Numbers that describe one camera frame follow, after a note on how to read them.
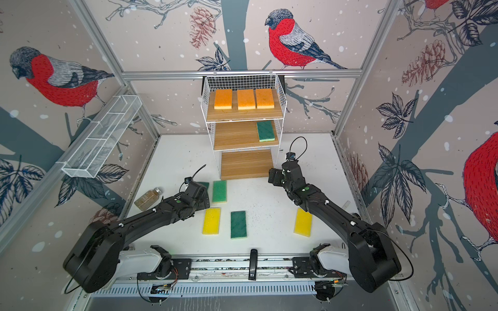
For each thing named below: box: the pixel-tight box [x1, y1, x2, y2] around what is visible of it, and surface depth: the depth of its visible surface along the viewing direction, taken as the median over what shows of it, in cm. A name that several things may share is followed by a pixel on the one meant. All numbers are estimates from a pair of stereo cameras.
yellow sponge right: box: [293, 207, 314, 238], surface depth 87 cm
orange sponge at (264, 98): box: [256, 88, 275, 109], surface depth 76 cm
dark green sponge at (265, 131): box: [256, 120, 276, 142], surface depth 87 cm
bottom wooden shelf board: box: [220, 149, 274, 181], surface depth 108 cm
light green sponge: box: [212, 180, 228, 203], surface depth 97 cm
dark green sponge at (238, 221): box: [230, 210, 248, 239], surface depth 85 cm
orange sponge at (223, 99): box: [213, 88, 233, 110], surface depth 76 cm
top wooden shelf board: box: [207, 90, 284, 122], surface depth 74 cm
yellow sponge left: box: [202, 207, 222, 236], surface depth 87 cm
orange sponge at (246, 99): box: [237, 89, 257, 111], surface depth 76 cm
